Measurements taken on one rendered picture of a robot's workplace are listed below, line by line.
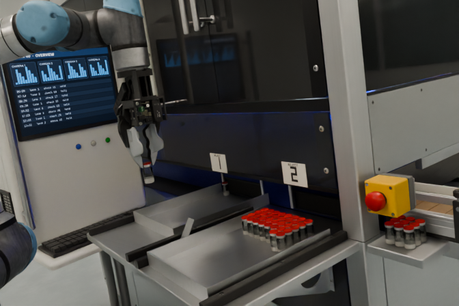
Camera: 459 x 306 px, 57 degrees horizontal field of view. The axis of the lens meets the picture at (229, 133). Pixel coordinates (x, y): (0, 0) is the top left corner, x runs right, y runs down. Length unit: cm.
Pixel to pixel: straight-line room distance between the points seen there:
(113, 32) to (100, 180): 90
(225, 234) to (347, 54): 55
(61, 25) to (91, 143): 92
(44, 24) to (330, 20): 56
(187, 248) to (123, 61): 48
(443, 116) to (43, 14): 100
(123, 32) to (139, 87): 12
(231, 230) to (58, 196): 73
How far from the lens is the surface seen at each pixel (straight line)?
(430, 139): 121
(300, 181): 108
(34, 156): 160
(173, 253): 107
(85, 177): 168
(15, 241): 111
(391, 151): 106
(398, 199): 93
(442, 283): 136
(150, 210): 140
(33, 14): 81
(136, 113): 89
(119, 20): 90
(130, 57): 89
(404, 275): 119
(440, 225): 103
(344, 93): 94
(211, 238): 111
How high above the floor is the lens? 129
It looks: 8 degrees down
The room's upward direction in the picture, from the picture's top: 8 degrees counter-clockwise
